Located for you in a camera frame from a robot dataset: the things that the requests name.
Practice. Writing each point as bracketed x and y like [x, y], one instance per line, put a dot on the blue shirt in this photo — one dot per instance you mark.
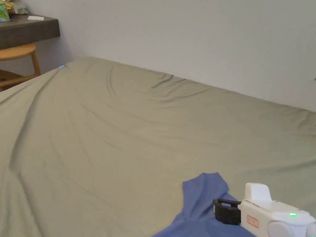
[197, 195]

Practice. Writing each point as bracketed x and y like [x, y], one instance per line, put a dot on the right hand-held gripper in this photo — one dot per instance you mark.
[266, 214]

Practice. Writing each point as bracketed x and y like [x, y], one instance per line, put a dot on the dark brown wall desk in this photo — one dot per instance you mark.
[29, 30]

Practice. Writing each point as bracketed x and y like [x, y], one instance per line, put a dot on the bed with beige sheet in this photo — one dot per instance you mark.
[118, 138]

